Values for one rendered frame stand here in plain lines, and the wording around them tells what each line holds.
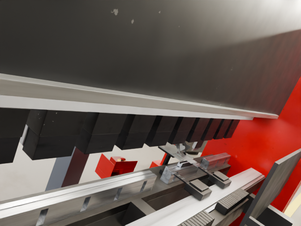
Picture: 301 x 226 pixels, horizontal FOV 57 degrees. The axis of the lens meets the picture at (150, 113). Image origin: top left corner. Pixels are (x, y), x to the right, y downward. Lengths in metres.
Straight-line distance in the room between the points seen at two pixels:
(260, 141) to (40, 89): 2.30
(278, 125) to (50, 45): 2.28
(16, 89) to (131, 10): 0.29
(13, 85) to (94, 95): 0.18
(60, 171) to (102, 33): 1.99
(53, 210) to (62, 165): 1.37
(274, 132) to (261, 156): 0.23
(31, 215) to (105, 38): 0.68
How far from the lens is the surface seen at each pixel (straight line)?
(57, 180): 2.54
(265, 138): 2.64
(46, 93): 0.54
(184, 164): 1.86
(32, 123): 0.89
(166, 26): 0.74
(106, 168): 1.92
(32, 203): 1.08
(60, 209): 1.14
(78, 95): 0.58
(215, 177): 1.81
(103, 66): 0.63
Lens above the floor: 1.62
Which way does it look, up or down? 13 degrees down
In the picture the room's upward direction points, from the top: 23 degrees clockwise
